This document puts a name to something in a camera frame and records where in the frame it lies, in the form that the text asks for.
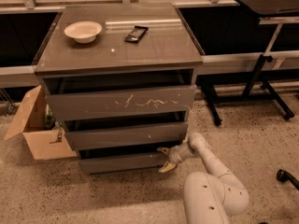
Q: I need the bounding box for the open cardboard box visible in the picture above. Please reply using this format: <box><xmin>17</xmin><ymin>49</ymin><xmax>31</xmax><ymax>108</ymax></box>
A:
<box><xmin>4</xmin><ymin>86</ymin><xmax>77</xmax><ymax>160</ymax></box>

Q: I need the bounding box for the white bowl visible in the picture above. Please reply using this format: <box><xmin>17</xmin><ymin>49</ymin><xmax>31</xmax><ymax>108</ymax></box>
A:
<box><xmin>64</xmin><ymin>21</ymin><xmax>102</xmax><ymax>44</ymax></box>

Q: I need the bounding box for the black side table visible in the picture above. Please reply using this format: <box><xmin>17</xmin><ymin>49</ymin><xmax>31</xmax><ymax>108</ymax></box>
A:
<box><xmin>200</xmin><ymin>0</ymin><xmax>299</xmax><ymax>127</ymax></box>

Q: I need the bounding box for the grey drawer cabinet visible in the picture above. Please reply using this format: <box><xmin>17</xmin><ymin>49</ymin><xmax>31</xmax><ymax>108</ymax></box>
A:
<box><xmin>36</xmin><ymin>3</ymin><xmax>202</xmax><ymax>161</ymax></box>

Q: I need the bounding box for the grey drawer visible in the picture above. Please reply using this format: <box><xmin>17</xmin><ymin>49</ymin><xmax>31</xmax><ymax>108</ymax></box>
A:
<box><xmin>65</xmin><ymin>122</ymin><xmax>188</xmax><ymax>150</ymax></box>
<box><xmin>46</xmin><ymin>85</ymin><xmax>195</xmax><ymax>120</ymax></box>
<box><xmin>78</xmin><ymin>152</ymin><xmax>166</xmax><ymax>174</ymax></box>

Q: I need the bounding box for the grey bottom drawer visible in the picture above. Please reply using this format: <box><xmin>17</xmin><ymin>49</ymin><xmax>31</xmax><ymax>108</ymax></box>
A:
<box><xmin>78</xmin><ymin>152</ymin><xmax>166</xmax><ymax>174</ymax></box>

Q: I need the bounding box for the grey middle drawer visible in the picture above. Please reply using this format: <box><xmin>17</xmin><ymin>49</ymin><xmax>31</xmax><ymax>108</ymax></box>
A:
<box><xmin>65</xmin><ymin>122</ymin><xmax>188</xmax><ymax>150</ymax></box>

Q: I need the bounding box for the black remote control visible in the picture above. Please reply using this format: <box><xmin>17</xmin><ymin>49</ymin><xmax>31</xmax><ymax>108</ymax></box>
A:
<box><xmin>124</xmin><ymin>26</ymin><xmax>149</xmax><ymax>43</ymax></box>

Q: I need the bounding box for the green bottle in box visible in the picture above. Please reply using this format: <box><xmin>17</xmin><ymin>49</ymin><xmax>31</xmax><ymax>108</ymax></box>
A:
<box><xmin>45</xmin><ymin>105</ymin><xmax>55</xmax><ymax>130</ymax></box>

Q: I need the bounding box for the grey top drawer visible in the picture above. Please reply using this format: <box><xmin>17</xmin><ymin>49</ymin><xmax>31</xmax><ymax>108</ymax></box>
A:
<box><xmin>46</xmin><ymin>85</ymin><xmax>195</xmax><ymax>120</ymax></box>

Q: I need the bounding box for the black chair caster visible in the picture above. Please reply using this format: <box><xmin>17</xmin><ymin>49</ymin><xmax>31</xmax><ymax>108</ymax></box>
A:
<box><xmin>277</xmin><ymin>169</ymin><xmax>299</xmax><ymax>190</ymax></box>

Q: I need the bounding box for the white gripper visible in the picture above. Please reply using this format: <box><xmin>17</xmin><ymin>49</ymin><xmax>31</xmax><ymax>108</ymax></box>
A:
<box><xmin>157</xmin><ymin>143</ymin><xmax>195</xmax><ymax>174</ymax></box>

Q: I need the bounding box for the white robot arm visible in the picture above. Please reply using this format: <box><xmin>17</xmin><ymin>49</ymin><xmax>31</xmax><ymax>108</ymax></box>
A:
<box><xmin>158</xmin><ymin>133</ymin><xmax>249</xmax><ymax>224</ymax></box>

